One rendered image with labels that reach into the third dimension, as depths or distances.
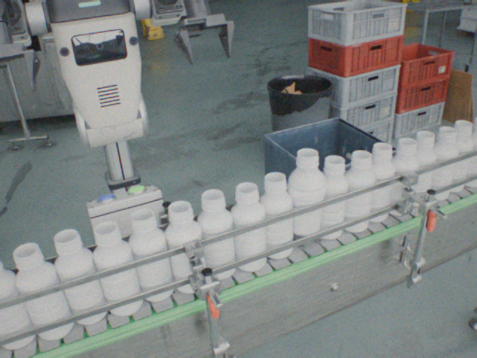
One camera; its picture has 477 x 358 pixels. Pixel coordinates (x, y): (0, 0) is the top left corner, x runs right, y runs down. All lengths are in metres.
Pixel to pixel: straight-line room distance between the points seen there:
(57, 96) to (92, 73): 3.19
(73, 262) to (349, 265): 0.53
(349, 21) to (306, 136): 1.55
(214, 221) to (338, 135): 0.97
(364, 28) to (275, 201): 2.44
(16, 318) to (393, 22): 3.01
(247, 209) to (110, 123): 0.70
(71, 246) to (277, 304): 0.40
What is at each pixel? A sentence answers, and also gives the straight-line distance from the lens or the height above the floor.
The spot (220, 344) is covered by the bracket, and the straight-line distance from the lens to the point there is 0.76.
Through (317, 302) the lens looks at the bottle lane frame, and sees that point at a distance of 0.91.
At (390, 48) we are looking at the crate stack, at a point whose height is 0.80.
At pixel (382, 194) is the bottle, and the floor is 1.07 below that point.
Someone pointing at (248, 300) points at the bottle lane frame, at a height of 0.96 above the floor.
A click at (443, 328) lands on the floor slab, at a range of 2.15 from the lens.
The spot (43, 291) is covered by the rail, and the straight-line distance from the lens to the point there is 0.68.
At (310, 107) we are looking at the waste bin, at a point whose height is 0.54.
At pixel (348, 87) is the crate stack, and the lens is 3.08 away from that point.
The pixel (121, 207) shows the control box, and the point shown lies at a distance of 0.81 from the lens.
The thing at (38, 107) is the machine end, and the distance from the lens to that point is 4.54.
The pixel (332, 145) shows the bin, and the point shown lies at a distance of 1.61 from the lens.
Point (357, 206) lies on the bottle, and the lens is 0.85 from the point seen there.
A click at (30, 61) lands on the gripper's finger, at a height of 1.35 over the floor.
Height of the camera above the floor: 1.53
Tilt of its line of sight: 30 degrees down
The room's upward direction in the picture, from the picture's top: 3 degrees counter-clockwise
